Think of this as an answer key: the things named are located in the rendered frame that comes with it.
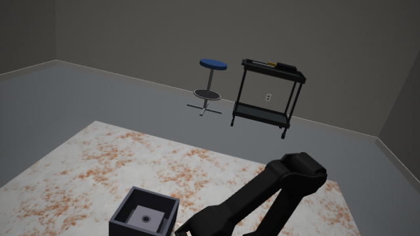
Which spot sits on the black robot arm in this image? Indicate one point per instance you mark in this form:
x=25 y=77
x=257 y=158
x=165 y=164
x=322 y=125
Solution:
x=296 y=174

